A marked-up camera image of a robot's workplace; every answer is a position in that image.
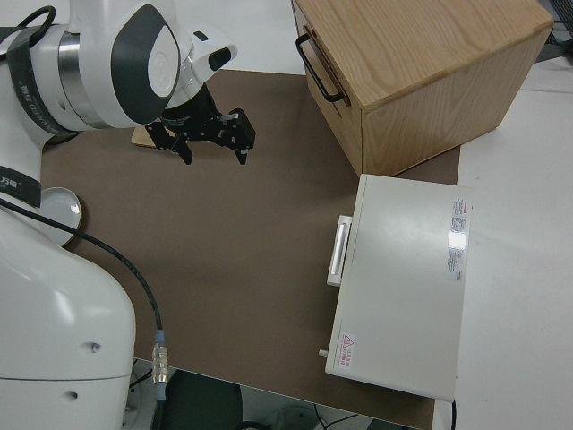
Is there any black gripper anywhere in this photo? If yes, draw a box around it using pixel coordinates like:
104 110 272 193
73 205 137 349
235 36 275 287
145 87 257 167

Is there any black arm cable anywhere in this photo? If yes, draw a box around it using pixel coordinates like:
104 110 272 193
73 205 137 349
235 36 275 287
0 8 171 430

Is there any white oven door handle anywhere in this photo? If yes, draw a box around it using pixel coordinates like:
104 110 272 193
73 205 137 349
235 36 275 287
326 215 355 288

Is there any wooden cabinet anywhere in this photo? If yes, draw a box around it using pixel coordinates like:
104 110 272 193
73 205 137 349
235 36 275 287
290 0 554 178

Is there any light blue service bell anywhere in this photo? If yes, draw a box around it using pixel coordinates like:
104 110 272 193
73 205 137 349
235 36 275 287
39 186 86 247

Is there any black cabinet handle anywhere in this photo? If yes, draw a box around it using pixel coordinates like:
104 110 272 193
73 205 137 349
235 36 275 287
295 34 346 103

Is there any white toaster oven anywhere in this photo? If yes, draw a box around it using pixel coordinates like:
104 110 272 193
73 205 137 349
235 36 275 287
318 173 475 402

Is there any wooden mug rack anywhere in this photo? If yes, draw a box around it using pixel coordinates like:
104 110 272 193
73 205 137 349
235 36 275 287
130 126 156 148

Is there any brown table mat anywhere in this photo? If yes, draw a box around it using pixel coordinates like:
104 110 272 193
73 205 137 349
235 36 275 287
38 69 462 430

